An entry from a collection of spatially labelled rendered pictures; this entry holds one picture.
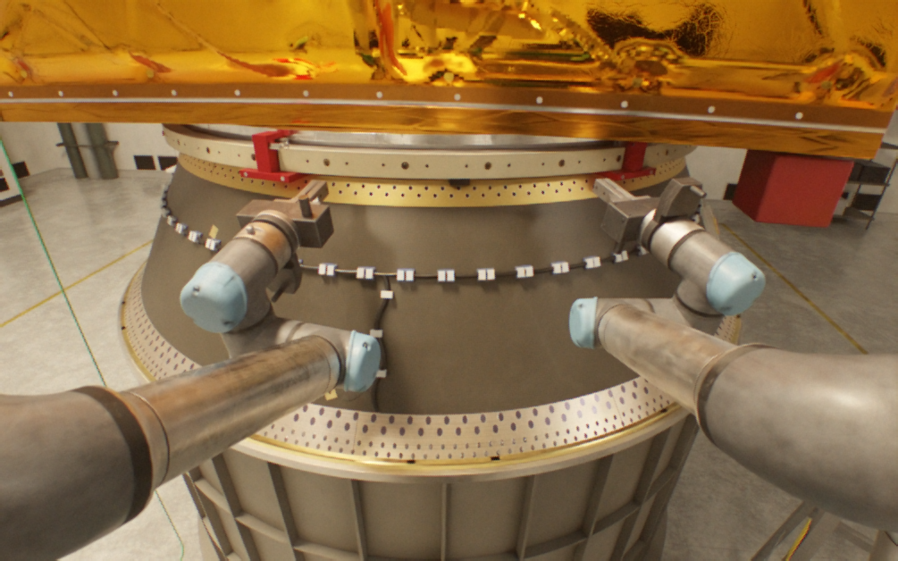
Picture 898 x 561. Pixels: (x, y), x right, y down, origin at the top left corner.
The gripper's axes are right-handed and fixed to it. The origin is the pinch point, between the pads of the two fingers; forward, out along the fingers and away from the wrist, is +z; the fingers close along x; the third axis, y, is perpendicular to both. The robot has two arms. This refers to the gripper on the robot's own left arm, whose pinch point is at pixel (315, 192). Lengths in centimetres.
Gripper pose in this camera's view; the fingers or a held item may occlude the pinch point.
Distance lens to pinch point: 80.3
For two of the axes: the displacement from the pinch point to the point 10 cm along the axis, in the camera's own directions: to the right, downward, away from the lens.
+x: -9.8, -1.0, 1.6
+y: -0.2, -7.9, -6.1
